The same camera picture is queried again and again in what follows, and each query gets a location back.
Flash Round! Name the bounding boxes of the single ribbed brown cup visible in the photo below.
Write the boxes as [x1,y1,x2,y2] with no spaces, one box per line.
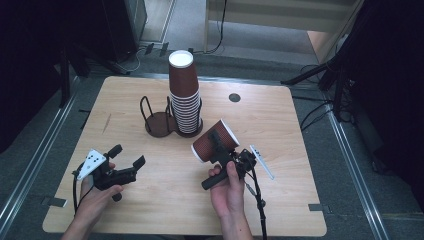
[191,118,240,164]

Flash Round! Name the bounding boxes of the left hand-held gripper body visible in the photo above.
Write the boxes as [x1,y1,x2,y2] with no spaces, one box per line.
[77,149,138,203]

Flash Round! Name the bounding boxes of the black wire cup holder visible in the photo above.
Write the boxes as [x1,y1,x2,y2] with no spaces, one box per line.
[139,95,204,138]

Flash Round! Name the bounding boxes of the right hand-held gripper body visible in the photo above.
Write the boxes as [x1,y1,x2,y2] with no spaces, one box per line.
[201,144,275,191]

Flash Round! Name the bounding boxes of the hanging black cable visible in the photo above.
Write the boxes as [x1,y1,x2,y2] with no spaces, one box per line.
[193,0,228,55]

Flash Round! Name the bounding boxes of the person's right hand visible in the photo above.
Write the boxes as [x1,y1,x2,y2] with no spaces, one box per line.
[209,161,246,219]

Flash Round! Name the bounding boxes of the white floor cable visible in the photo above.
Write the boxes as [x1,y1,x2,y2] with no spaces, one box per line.
[116,46,148,75]

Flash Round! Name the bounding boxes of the black floor cables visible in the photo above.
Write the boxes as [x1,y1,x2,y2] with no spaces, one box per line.
[293,64,334,132]

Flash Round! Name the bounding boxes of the black tripod stand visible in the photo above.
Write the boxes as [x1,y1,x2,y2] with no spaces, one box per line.
[280,49,351,123]

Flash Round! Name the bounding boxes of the grey tape strip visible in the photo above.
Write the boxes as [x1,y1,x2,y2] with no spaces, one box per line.
[41,196,68,208]
[308,203,333,214]

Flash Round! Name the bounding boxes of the left hand-held gripper cable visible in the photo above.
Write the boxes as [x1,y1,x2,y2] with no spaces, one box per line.
[72,166,98,214]

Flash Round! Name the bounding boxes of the right hand-held gripper cable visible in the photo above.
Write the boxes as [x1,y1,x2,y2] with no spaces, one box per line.
[244,166,269,240]

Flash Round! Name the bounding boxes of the metal floor rail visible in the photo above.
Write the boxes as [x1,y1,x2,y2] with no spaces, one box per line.
[0,76,79,231]
[324,103,389,240]

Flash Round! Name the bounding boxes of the person's left hand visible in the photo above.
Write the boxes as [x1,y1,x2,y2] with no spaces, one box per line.
[74,174,125,228]

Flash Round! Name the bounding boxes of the stack of brown paper cups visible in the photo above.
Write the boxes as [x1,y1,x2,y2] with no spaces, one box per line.
[168,49,203,135]

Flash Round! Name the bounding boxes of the black cabinet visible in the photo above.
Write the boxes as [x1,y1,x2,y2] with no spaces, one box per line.
[101,0,148,63]

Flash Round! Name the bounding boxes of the hand-held gripper cable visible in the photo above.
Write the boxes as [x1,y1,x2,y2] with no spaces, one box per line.
[72,166,98,214]
[244,166,269,240]

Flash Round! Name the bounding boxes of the black metal stand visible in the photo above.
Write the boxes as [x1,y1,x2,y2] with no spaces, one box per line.
[59,46,73,108]

